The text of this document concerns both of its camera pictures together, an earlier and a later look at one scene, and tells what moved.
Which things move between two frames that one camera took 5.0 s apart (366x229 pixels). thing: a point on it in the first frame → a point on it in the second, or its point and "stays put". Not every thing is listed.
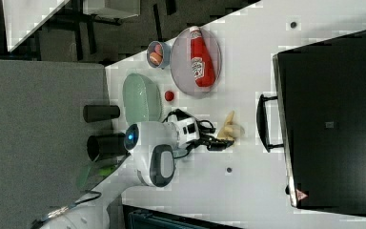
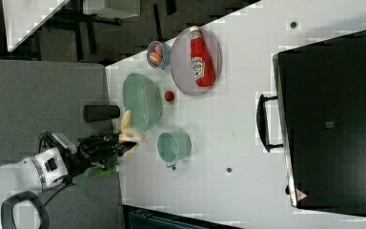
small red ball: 169,95 stays put
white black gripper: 187,128 → 102,152
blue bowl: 158,53 stays put
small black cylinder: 95,113 stays put
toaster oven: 329,118 stays put
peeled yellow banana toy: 231,131 → 127,134
